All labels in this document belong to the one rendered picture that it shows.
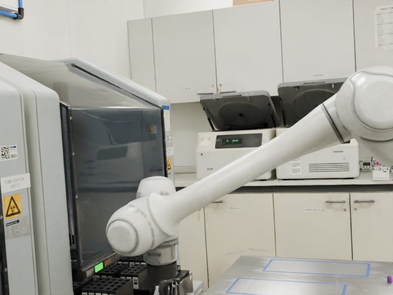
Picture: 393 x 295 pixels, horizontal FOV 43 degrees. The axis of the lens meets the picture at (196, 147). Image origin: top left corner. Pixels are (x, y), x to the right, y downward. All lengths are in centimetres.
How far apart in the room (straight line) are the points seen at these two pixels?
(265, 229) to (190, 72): 134
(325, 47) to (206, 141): 109
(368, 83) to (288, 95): 283
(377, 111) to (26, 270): 78
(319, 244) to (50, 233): 255
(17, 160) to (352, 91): 69
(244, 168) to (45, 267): 51
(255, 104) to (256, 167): 265
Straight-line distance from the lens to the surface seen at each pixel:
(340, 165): 346
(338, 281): 167
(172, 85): 399
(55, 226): 124
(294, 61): 376
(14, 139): 112
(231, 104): 376
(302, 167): 347
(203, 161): 362
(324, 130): 111
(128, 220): 102
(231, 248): 367
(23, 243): 115
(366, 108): 89
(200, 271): 379
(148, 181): 121
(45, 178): 120
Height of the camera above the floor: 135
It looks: 3 degrees down
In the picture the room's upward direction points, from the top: 3 degrees counter-clockwise
